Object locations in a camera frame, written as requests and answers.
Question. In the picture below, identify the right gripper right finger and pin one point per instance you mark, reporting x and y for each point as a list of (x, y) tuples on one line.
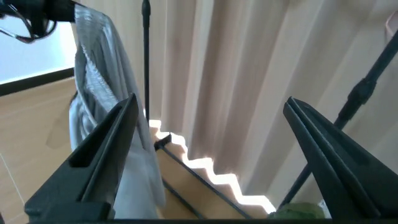
[(357, 186)]

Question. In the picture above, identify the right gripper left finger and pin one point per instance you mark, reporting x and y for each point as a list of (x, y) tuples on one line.
[(62, 193)]

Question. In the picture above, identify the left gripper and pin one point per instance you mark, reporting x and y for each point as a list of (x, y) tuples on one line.
[(56, 9)]

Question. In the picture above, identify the pale grey shorts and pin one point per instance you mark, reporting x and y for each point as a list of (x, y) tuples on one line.
[(102, 62)]

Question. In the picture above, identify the black clothes rack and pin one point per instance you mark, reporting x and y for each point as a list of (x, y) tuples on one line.
[(146, 62)]

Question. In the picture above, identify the pink clothes hanger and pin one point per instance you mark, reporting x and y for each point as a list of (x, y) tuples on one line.
[(391, 25)]

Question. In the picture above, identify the green garment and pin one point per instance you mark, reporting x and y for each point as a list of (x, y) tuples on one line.
[(295, 211)]

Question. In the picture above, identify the beige curtain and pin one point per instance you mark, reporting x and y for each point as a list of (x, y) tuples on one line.
[(233, 77)]

